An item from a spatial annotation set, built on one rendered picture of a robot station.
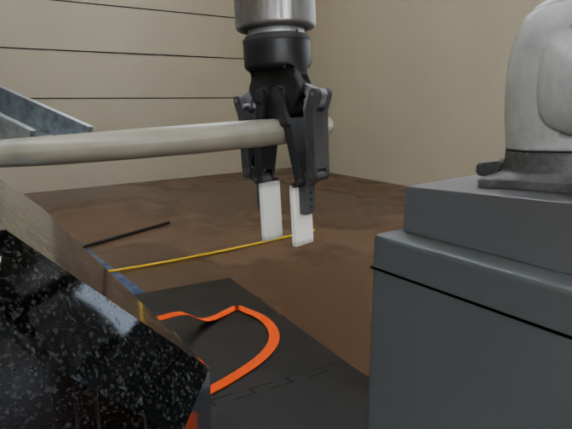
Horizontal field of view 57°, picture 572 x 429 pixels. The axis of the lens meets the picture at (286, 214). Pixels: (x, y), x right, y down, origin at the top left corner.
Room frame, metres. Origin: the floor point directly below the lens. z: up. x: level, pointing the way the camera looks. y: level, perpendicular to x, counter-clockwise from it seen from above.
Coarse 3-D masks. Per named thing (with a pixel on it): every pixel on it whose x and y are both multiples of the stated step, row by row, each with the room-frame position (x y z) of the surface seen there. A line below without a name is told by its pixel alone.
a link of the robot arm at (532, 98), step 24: (552, 0) 0.80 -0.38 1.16; (528, 24) 0.81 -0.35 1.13; (552, 24) 0.77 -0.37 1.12; (528, 48) 0.79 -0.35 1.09; (552, 48) 0.76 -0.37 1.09; (528, 72) 0.79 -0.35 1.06; (552, 72) 0.75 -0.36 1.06; (528, 96) 0.78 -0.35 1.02; (552, 96) 0.75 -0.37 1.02; (528, 120) 0.78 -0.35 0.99; (552, 120) 0.75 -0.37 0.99; (528, 144) 0.78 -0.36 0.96; (552, 144) 0.76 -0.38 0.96
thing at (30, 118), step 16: (0, 96) 1.03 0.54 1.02; (16, 96) 1.00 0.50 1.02; (0, 112) 1.01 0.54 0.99; (16, 112) 1.01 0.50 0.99; (32, 112) 0.98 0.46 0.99; (48, 112) 0.96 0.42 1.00; (0, 128) 0.85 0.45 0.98; (16, 128) 0.83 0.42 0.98; (32, 128) 0.97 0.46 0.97; (48, 128) 0.96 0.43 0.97; (64, 128) 0.94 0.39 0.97; (80, 128) 0.92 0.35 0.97
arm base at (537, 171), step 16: (496, 160) 0.90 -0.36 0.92; (512, 160) 0.81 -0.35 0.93; (528, 160) 0.78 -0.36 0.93; (544, 160) 0.76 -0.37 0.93; (560, 160) 0.75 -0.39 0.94; (496, 176) 0.81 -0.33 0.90; (512, 176) 0.79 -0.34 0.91; (528, 176) 0.77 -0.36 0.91; (544, 176) 0.76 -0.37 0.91; (560, 176) 0.75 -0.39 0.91; (560, 192) 0.74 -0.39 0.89
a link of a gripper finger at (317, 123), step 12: (312, 96) 0.56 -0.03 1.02; (312, 108) 0.56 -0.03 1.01; (324, 108) 0.57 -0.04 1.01; (312, 120) 0.56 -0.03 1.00; (324, 120) 0.57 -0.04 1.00; (312, 132) 0.56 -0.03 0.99; (324, 132) 0.57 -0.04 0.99; (312, 144) 0.56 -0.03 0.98; (324, 144) 0.57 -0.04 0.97; (312, 156) 0.56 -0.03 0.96; (324, 156) 0.57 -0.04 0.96; (312, 168) 0.56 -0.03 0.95; (324, 168) 0.57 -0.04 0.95; (312, 180) 0.56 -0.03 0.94
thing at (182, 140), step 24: (264, 120) 0.58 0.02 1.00; (0, 144) 0.55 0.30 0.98; (24, 144) 0.54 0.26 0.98; (48, 144) 0.53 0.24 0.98; (72, 144) 0.52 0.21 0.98; (96, 144) 0.52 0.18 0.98; (120, 144) 0.52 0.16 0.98; (144, 144) 0.52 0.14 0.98; (168, 144) 0.53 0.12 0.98; (192, 144) 0.53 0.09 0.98; (216, 144) 0.54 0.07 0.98; (240, 144) 0.56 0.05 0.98; (264, 144) 0.58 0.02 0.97
